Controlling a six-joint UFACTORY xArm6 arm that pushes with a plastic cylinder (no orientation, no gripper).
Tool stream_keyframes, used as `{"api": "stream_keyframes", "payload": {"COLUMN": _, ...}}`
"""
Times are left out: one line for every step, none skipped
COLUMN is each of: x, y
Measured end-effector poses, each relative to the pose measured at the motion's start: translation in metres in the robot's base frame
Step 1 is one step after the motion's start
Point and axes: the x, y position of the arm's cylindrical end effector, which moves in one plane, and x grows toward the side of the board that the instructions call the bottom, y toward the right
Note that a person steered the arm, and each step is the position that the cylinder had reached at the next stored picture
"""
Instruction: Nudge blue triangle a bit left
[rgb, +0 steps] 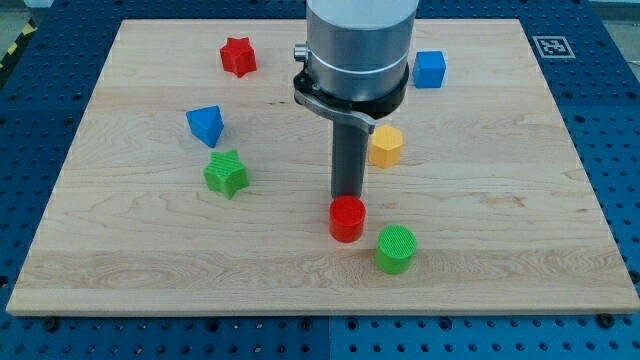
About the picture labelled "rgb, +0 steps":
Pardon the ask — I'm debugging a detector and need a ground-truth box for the blue triangle block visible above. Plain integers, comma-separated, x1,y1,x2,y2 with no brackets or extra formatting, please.
186,106,224,148

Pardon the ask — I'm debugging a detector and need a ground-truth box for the white fiducial marker tag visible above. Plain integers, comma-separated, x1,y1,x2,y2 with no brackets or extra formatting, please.
533,35,575,59

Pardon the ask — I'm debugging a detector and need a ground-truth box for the red cylinder block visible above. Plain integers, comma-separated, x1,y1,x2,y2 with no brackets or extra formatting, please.
329,195,366,243

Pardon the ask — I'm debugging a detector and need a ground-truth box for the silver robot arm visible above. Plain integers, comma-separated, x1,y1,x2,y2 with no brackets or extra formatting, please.
293,0,419,198

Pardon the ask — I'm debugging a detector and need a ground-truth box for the black clamp ring with lever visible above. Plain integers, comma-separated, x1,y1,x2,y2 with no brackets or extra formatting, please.
293,65,410,134

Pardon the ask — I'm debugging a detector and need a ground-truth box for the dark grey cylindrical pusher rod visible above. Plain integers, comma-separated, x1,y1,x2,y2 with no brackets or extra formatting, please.
331,123,369,198

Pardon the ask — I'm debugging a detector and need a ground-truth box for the blue cube block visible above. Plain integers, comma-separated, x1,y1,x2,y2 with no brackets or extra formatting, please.
413,51,446,89

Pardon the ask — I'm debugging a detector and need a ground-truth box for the red star block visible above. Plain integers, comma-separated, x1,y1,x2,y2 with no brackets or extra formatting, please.
220,37,257,78

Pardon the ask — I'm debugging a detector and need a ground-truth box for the green cylinder block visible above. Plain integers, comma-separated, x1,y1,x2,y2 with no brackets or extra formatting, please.
375,224,417,275

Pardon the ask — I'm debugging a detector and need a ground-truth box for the light wooden board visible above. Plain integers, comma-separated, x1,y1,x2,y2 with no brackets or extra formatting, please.
7,19,639,317

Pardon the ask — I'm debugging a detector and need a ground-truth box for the yellow hexagon block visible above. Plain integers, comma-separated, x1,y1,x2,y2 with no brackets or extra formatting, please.
369,125,403,168

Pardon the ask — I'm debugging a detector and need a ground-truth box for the green star block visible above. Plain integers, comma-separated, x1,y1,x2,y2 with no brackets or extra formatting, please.
203,149,249,199

